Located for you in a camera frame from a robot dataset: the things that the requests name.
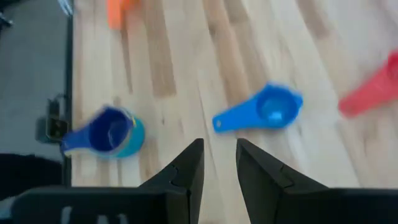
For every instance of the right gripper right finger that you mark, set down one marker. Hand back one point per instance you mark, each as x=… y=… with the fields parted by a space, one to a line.
x=258 y=180

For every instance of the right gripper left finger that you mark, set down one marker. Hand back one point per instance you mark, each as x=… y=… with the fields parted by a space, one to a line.
x=189 y=174

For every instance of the teal measuring cup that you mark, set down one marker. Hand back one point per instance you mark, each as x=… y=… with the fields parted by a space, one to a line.
x=136 y=140

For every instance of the purple measuring cup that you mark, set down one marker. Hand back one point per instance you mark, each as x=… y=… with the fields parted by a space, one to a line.
x=105 y=133

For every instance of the red measuring cup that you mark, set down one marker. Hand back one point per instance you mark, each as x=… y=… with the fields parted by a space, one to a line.
x=370 y=93

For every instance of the orange measuring cup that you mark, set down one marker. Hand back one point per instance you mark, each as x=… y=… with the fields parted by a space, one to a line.
x=116 y=14

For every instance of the black bulky object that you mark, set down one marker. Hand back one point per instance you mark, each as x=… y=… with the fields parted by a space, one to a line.
x=28 y=174

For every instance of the small black camera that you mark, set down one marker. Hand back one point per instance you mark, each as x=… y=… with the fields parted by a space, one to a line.
x=56 y=129

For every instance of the black aluminium table frame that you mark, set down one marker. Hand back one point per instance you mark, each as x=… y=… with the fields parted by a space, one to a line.
x=67 y=93

